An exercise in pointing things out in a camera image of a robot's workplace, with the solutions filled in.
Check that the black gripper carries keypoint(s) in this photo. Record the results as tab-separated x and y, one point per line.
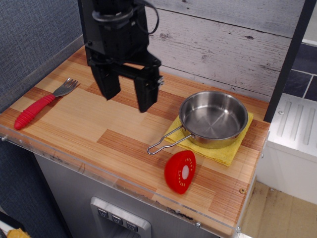
122	49

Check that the red toy pepper half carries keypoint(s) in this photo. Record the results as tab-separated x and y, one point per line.
179	171

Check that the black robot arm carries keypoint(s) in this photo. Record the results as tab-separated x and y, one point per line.
120	7

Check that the yellow cloth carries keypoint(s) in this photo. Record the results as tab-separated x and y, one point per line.
223	154

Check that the grey toy fridge cabinet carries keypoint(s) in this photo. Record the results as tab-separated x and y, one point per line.
73	190

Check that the silver dispenser button panel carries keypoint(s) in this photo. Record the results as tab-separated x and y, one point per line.
115	222

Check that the clear acrylic table edge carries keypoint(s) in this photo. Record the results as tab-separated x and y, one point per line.
200	220

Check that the white toy sink unit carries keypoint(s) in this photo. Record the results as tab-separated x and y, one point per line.
289	158

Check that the yellow object at corner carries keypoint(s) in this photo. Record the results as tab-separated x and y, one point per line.
17	233

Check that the black left frame post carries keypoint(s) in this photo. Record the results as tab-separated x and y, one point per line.
89	27

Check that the black frame post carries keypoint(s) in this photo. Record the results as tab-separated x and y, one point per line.
296	41
89	27

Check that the silver pot with wire handle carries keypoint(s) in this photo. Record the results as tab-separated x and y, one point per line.
209	117

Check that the red handled fork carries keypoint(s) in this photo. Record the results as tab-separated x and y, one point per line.
29	113

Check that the black right frame post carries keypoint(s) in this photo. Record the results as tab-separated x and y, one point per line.
296	41

